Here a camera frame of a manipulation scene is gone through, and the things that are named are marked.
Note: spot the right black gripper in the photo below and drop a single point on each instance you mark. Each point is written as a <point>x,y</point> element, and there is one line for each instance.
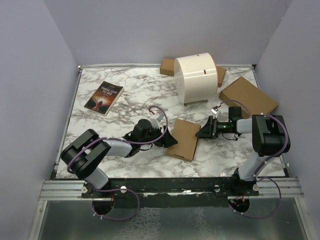
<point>209,130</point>

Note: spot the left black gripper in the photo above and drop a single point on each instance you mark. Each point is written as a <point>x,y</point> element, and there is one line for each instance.
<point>168,141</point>

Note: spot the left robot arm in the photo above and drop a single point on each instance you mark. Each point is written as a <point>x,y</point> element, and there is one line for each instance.
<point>84,154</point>

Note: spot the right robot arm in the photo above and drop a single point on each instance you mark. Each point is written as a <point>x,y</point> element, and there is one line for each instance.
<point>270,139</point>

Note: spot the white cylindrical bread box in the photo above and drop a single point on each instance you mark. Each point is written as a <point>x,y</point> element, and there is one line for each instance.
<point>196,78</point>

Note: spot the closed brown cardboard box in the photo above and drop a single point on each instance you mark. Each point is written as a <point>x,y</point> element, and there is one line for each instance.
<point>255,100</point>

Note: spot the small brown box behind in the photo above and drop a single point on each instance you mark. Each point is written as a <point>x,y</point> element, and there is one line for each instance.
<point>167,67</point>

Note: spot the brown cardboard piece behind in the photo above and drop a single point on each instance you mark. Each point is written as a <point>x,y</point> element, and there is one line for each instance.
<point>220,75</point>

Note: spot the dark paperback book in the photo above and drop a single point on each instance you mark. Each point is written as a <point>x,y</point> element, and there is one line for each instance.
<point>104,98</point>

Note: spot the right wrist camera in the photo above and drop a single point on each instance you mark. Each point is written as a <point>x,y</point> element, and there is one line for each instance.
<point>216,112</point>

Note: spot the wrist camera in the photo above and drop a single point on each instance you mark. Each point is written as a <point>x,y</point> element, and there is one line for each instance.
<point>216,112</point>
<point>155,120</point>

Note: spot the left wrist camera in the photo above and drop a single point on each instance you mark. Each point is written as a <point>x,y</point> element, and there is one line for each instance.
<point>155,120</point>

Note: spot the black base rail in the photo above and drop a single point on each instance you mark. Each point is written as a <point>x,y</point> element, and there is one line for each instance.
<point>171,192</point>

